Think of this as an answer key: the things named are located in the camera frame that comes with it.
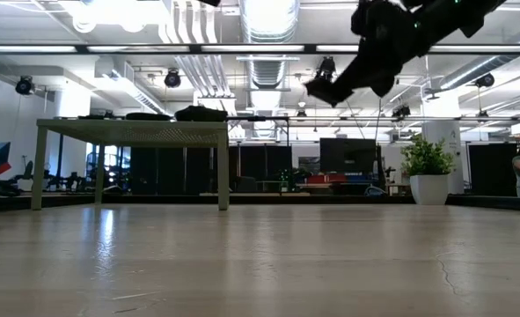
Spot black partition panels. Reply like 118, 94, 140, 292
467, 143, 520, 197
129, 145, 294, 195

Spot green plant in white pot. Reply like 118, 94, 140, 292
399, 134, 455, 206

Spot black computer monitor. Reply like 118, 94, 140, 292
319, 137, 377, 175

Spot white pillar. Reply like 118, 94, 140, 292
421, 121, 464, 195

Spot black aluminium table frame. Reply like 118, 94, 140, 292
0, 192, 520, 214

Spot silver ventilation duct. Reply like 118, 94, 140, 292
437, 19, 520, 92
239, 0, 301, 44

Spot black ceiling spotlight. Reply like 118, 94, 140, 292
315, 55, 337, 81
15, 75, 35, 96
391, 103, 413, 120
474, 72, 496, 89
164, 68, 182, 88

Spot white perforated dish rack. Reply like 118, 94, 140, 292
30, 118, 231, 211

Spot red and blue bins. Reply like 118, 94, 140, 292
303, 173, 377, 184

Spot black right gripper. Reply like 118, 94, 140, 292
335, 0, 424, 100

